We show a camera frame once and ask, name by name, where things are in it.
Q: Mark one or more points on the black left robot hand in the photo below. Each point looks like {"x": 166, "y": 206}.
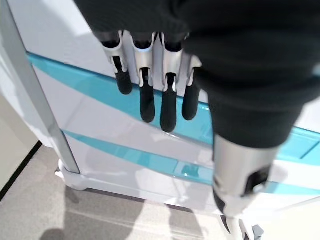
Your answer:
{"x": 250, "y": 62}

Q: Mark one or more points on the black baseboard strip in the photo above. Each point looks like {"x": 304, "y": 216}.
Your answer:
{"x": 20, "y": 169}

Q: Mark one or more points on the white medical cart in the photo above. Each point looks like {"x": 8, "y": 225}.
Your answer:
{"x": 62, "y": 25}

